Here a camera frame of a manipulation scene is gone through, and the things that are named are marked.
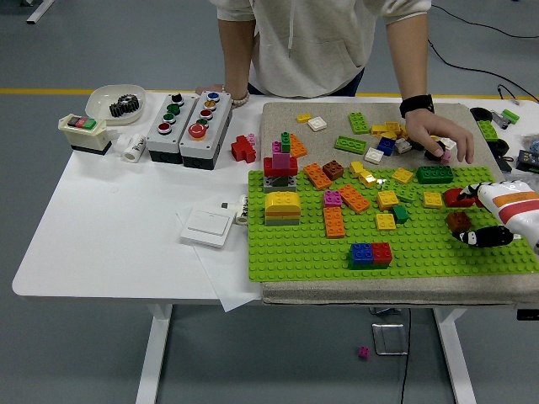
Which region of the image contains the cream switch box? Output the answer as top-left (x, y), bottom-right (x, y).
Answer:
top-left (57, 113), bottom-right (114, 156)

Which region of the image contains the orange long brick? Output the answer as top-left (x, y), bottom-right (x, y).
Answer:
top-left (289, 133), bottom-right (307, 159)
top-left (302, 162), bottom-right (334, 190)
top-left (323, 206), bottom-right (346, 240)
top-left (338, 183), bottom-right (371, 215)

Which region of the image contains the white wall switch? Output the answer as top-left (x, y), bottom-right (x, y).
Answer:
top-left (180, 208), bottom-right (237, 249)

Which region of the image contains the person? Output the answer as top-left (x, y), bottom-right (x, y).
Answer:
top-left (195, 0), bottom-right (476, 164)

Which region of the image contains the white printed pipe fitting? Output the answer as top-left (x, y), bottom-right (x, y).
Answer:
top-left (234, 194), bottom-right (252, 226)

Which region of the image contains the white bowl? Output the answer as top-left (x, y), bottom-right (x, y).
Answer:
top-left (85, 83), bottom-right (147, 126)

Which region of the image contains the black wristwatch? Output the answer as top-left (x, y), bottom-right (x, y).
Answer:
top-left (398, 93), bottom-right (435, 119)

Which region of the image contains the red cross-shaped brick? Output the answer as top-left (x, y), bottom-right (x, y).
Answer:
top-left (230, 134), bottom-right (258, 164)

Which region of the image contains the red rounded brick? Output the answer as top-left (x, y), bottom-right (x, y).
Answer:
top-left (444, 188), bottom-right (485, 208)

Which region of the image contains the small metal part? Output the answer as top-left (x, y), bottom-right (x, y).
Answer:
top-left (490, 109), bottom-right (513, 130)

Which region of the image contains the white paper sheet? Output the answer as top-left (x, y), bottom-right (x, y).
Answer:
top-left (175, 208), bottom-right (264, 313)

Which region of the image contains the black floor cable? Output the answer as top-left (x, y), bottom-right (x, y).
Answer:
top-left (432, 4), bottom-right (539, 40)
top-left (427, 37), bottom-right (539, 104)

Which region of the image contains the black brick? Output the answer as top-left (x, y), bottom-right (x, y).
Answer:
top-left (424, 142), bottom-right (446, 162)

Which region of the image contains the lime long brick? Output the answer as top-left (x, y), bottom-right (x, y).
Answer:
top-left (477, 120), bottom-right (500, 142)
top-left (378, 178), bottom-right (418, 204)
top-left (347, 111), bottom-right (371, 136)
top-left (334, 135), bottom-right (367, 153)

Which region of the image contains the grey flat brick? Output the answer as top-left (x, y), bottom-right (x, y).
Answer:
top-left (264, 214), bottom-right (301, 227)

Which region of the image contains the grey emergency-stop button box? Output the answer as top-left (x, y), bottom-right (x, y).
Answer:
top-left (179, 90), bottom-right (233, 170)

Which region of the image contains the white pipe tee fitting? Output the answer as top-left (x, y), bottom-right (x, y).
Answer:
top-left (115, 131), bottom-right (148, 163)

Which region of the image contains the person's right hand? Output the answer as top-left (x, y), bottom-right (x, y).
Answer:
top-left (195, 82), bottom-right (231, 97)

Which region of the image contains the black display module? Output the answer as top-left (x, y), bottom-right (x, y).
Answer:
top-left (516, 149), bottom-right (539, 172)

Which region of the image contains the person's left hand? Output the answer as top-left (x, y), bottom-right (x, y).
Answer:
top-left (404, 112), bottom-right (476, 164)

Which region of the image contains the yellow rounded brick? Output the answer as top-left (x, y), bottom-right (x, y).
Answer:
top-left (264, 191), bottom-right (302, 212)

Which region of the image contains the grey four-button box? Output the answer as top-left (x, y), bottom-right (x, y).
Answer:
top-left (146, 93), bottom-right (198, 164)

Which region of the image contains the brown square brick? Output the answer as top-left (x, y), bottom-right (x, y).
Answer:
top-left (322, 160), bottom-right (345, 182)
top-left (445, 210), bottom-right (472, 235)

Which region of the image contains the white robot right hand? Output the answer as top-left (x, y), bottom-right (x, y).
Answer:
top-left (452, 180), bottom-right (539, 253)

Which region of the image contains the white desk foot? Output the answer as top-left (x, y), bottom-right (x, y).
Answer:
top-left (25, 0), bottom-right (56, 24)

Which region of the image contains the grey arch brick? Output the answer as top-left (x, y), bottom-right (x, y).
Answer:
top-left (263, 173), bottom-right (297, 194)

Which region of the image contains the metal floor socket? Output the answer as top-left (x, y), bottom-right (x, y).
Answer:
top-left (370, 322), bottom-right (409, 357)

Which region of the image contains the grey-brown mat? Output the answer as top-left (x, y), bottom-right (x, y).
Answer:
top-left (258, 101), bottom-right (539, 307)

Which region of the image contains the clear plastic bag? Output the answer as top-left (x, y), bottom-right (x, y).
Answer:
top-left (503, 170), bottom-right (539, 186)

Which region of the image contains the black cable with plug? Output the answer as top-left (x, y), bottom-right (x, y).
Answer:
top-left (496, 83), bottom-right (539, 106)

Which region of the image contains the black hanging cable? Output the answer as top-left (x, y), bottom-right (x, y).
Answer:
top-left (399, 309), bottom-right (413, 404)

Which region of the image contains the white table leg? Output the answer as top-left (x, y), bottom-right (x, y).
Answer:
top-left (433, 308), bottom-right (477, 404)
top-left (135, 303), bottom-right (173, 404)

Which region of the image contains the red wide brick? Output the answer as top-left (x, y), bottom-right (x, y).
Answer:
top-left (263, 157), bottom-right (299, 178)

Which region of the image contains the lime green baseplate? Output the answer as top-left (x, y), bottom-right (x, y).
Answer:
top-left (247, 167), bottom-right (539, 282)

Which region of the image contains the white bead bracelet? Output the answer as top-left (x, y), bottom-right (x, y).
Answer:
top-left (221, 83), bottom-right (252, 109)

